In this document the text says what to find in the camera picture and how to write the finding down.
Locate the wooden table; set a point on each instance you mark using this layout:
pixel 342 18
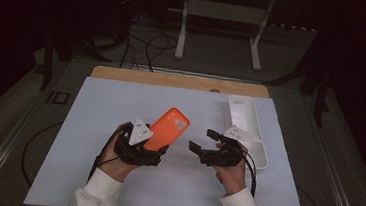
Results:
pixel 173 80

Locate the orange phone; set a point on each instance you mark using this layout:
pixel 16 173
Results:
pixel 167 128

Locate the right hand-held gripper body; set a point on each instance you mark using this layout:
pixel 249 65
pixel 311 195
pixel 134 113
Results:
pixel 219 158

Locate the white metal stand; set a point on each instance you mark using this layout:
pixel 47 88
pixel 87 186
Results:
pixel 224 11

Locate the pale grey table mat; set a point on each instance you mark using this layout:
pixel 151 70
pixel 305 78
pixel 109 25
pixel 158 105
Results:
pixel 170 189

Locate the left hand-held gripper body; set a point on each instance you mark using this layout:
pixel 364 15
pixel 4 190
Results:
pixel 133 154

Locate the person's left hand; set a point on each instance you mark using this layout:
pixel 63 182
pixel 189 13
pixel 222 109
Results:
pixel 115 170

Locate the person's right hand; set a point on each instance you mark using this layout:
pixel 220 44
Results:
pixel 231 180

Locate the black tripod stand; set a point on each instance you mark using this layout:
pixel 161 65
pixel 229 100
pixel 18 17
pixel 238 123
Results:
pixel 47 67
pixel 321 98

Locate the white oblong plastic tray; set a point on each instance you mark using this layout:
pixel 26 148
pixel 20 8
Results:
pixel 246 117

